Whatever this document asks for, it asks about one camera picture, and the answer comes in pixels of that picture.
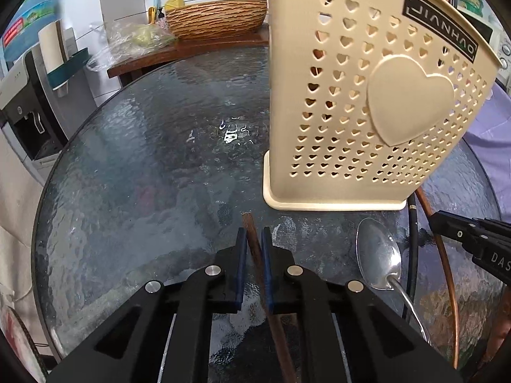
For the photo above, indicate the white microwave oven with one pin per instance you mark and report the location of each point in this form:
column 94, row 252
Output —
column 504, row 52

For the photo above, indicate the shiny metal spoon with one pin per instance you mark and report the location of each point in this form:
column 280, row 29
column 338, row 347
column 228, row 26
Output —
column 377, row 251

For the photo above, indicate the white water dispenser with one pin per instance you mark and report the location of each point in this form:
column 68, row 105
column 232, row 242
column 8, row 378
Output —
column 24, row 99

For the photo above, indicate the purple floral cloth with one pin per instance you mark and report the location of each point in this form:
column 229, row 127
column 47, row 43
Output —
column 491, row 139

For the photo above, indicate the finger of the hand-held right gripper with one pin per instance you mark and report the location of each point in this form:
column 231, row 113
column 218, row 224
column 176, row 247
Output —
column 497, row 224
column 455, row 229

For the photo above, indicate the wooden counter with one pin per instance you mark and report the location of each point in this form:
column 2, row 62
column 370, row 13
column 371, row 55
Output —
column 187, row 50

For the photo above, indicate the clear plastic bag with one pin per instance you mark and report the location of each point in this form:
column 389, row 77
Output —
column 127, row 38

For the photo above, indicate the black chopstick with silver band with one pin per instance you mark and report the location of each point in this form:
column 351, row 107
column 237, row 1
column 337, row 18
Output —
column 415, row 247

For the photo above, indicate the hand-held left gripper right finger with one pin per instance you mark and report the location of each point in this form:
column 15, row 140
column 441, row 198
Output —
column 266, row 271

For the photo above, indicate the beige heart-patterned utensil holder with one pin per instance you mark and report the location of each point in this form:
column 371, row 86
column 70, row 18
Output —
column 407, row 99

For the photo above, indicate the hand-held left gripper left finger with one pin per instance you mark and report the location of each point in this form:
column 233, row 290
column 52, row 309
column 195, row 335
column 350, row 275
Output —
column 239, row 271

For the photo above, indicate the wall poster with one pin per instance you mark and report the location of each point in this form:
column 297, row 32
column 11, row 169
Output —
column 28, row 28

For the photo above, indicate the wicker basin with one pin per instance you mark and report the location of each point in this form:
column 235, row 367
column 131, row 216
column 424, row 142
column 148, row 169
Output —
column 215, row 18

